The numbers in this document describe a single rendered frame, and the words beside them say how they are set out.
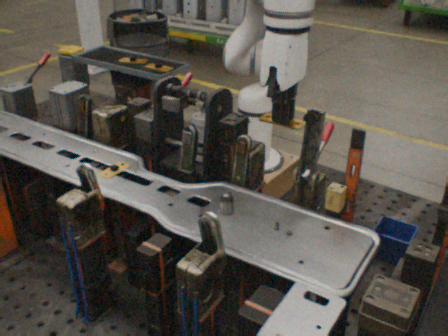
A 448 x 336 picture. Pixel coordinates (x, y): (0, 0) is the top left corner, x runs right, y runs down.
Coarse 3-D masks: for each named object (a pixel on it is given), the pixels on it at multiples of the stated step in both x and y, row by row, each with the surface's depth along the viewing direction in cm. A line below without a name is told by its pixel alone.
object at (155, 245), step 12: (156, 240) 105; (168, 240) 105; (144, 252) 101; (156, 252) 101; (168, 252) 105; (144, 264) 103; (156, 264) 102; (168, 264) 106; (144, 276) 104; (156, 276) 103; (168, 276) 107; (144, 288) 106; (156, 288) 105; (168, 288) 110; (156, 300) 108; (168, 300) 111; (156, 312) 110; (168, 312) 113; (156, 324) 112; (168, 324) 113
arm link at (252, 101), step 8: (256, 48) 149; (256, 56) 149; (256, 64) 150; (256, 72) 153; (248, 88) 160; (256, 88) 158; (264, 88) 156; (240, 96) 160; (248, 96) 158; (256, 96) 156; (264, 96) 156; (240, 104) 160; (248, 104) 158; (256, 104) 157; (264, 104) 157; (240, 112) 161; (248, 112) 159; (256, 112) 158; (264, 112) 159
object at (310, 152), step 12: (312, 108) 109; (312, 120) 105; (324, 120) 108; (312, 132) 110; (312, 144) 111; (300, 156) 112; (312, 156) 110; (300, 168) 113; (312, 168) 111; (300, 180) 114
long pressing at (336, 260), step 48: (0, 144) 141; (96, 144) 140; (144, 192) 119; (192, 192) 119; (240, 192) 119; (192, 240) 104; (240, 240) 103; (288, 240) 103; (336, 240) 103; (336, 288) 91
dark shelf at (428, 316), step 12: (444, 264) 92; (444, 276) 89; (432, 288) 87; (444, 288) 87; (432, 300) 84; (444, 300) 84; (432, 312) 82; (444, 312) 82; (420, 324) 80; (432, 324) 79; (444, 324) 79
